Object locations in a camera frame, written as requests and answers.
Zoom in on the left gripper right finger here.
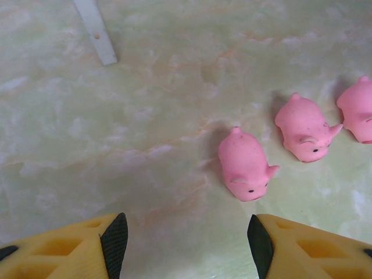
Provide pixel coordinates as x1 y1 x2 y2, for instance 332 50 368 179
247 214 372 279

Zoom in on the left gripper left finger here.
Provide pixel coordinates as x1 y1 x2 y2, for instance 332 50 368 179
0 212 128 279

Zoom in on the pink toy pig with dirt marks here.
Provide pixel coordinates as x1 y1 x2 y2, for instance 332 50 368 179
274 92 344 163

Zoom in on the wooden shelf white frame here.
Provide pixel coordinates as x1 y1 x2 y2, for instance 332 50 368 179
73 0 119 67

